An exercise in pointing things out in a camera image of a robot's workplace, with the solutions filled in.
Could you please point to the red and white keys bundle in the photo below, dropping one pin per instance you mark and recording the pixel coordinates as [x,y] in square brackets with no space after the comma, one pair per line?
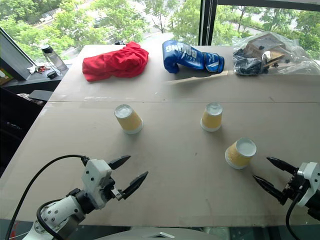
[36,68]

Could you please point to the clear plastic bag of parts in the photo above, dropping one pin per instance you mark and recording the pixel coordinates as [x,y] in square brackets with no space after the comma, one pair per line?
[265,55]

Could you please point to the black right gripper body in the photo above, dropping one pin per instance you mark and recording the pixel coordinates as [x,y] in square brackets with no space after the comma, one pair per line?
[295,186]

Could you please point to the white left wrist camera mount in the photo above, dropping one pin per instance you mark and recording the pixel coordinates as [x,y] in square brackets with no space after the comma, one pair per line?
[96,172]

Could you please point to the blue boxing glove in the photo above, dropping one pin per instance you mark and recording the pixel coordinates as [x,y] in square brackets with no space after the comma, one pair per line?
[185,56]

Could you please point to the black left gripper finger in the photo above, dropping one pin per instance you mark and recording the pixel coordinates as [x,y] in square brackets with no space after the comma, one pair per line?
[136,183]
[120,161]

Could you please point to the yellow paper cup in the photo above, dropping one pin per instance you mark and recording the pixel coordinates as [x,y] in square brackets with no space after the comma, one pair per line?
[211,118]
[240,153]
[128,120]

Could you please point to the small black key fob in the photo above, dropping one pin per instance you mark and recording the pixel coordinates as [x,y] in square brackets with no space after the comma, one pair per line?
[51,74]

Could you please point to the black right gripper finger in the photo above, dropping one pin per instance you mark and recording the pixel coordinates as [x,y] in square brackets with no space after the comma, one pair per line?
[270,188]
[282,164]

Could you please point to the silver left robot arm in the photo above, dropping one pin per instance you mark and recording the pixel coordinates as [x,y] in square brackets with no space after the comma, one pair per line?
[58,212]

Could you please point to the black window frame post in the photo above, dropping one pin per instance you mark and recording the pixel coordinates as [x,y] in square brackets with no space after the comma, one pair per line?
[207,22]

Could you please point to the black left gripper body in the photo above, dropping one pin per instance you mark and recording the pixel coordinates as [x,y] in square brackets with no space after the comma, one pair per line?
[112,191]

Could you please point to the red cloth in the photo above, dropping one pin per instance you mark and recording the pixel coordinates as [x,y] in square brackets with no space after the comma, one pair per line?
[117,62]

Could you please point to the dark chair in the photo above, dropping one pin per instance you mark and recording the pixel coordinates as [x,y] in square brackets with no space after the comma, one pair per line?
[17,117]

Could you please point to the dark side ledge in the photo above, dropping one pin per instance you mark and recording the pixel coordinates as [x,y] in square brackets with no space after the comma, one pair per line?
[32,83]

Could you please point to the clear water bottle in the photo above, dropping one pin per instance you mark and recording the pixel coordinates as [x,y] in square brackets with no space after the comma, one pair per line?
[55,60]

